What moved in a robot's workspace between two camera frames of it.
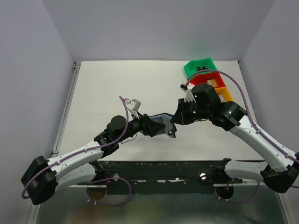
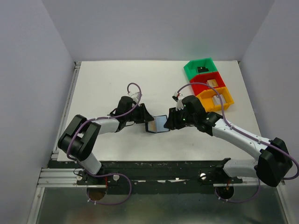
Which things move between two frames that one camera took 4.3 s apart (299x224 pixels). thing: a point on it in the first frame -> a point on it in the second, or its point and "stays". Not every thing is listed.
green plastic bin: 191,67 stays
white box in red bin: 212,82 stays
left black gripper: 145,124 -> 142,113
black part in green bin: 199,68 stays
